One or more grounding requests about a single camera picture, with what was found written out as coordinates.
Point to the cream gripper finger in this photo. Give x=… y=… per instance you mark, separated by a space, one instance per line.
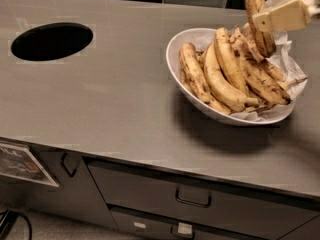
x=290 y=16

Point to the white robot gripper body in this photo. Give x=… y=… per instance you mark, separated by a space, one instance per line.
x=286 y=17

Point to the small banana behind pile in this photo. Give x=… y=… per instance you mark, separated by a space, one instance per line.
x=267 y=66

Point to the long brown spotted banana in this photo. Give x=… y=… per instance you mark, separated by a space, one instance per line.
x=255 y=76

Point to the spotted banana middle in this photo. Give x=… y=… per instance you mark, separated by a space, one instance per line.
x=228 y=60

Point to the spotted banana far left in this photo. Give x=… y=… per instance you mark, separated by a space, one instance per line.
x=194 y=79

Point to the white oval bowl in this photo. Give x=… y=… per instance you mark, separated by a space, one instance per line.
x=202 y=37

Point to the white paper liner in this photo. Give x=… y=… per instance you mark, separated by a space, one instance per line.
x=293 y=84

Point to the upper grey drawer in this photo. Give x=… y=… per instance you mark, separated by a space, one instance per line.
x=222 y=206

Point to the grey drawer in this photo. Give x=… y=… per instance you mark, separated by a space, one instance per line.
x=222 y=206
x=150 y=226

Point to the round black counter hole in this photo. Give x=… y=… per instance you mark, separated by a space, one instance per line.
x=52 y=41

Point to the lower grey drawer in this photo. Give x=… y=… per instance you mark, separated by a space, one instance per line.
x=150 y=226

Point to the grey cabinet door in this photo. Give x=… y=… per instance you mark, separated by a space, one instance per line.
x=76 y=197

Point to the framed sign on cabinet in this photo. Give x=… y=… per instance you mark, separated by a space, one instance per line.
x=17 y=161

